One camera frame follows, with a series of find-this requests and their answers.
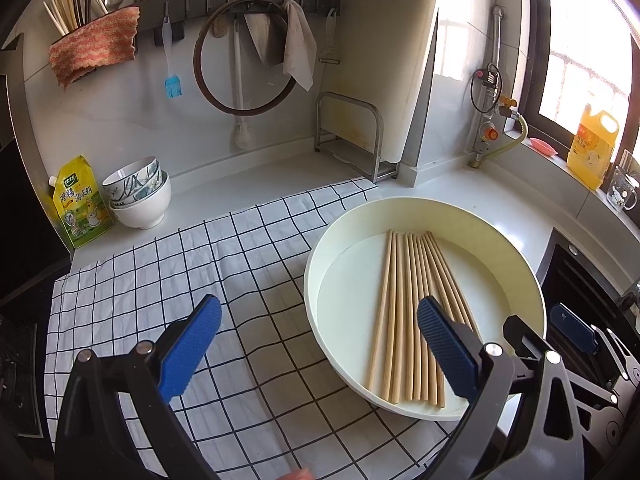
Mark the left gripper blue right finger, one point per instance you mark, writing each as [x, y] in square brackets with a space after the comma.
[455, 346]

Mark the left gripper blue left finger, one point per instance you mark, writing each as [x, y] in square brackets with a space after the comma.
[184, 344]

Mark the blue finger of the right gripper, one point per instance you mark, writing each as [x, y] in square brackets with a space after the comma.
[574, 328]

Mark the person's left hand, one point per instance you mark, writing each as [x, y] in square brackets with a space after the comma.
[299, 474]

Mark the white checkered cloth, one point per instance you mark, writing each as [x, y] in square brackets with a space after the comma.
[264, 400]

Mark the cream round basin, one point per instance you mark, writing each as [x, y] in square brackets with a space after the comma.
[369, 270]

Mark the white ceramic bowl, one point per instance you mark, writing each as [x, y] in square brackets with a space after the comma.
[146, 213]

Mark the glass mug on sill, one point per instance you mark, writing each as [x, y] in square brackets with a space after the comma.
[623, 191]

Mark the blue patterned bowl lower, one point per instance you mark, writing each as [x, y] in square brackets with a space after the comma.
[142, 193]

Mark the blue patterned bowl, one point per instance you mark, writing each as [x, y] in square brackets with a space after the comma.
[142, 193]
[126, 180]

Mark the yellow detergent refill pouch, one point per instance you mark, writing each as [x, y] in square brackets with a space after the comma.
[79, 203]

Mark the black gas stove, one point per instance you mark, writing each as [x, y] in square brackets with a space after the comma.
[24, 327]

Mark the blue patterned bowl upper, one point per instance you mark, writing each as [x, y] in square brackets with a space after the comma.
[126, 180]

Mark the yellow oil bottle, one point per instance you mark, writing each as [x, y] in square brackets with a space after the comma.
[592, 147]

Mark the pink soap dish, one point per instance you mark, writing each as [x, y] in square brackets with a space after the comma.
[542, 147]

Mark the metal board rack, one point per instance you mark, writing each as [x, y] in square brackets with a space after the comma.
[350, 145]

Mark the blue silicone brush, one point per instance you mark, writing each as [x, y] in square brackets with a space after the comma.
[172, 83]

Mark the orange dish cloth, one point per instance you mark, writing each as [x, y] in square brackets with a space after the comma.
[106, 41]

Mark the white hanging rag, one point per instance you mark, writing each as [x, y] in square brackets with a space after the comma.
[300, 49]

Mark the hanging peeler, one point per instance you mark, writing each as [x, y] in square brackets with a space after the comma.
[329, 52]

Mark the white cutting board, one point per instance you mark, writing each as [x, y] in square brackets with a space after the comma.
[383, 47]

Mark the white long-handled brush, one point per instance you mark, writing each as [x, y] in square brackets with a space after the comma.
[242, 138]

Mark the gas valve with hose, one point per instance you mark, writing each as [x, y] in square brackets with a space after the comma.
[489, 101]

